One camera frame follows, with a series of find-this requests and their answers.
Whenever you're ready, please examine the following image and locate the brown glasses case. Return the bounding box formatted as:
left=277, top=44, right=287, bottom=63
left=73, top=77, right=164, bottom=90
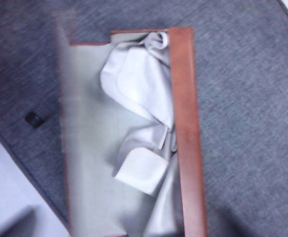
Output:
left=59, top=27, right=208, bottom=237

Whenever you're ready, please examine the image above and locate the white cleaning cloth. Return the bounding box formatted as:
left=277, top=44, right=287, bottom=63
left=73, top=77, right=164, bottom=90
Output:
left=100, top=31, right=181, bottom=237

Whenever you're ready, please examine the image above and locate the grey fabric laptop sleeve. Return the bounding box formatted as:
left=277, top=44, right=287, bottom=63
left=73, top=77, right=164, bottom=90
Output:
left=0, top=0, right=288, bottom=237

